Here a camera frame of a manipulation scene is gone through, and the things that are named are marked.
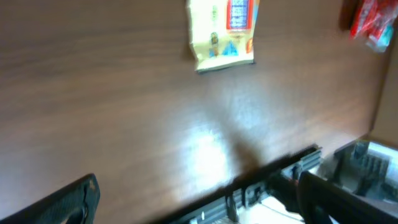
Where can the yellow snack bag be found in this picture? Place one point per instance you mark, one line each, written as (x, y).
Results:
(222, 32)

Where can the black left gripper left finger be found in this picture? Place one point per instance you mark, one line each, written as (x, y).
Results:
(74, 203)

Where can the green Kleenex tissue pack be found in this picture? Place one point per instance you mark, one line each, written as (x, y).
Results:
(381, 43)

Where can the red Hacks candy bag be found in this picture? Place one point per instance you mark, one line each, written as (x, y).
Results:
(373, 17)

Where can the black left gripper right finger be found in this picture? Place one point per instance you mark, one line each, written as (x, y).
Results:
(321, 202)

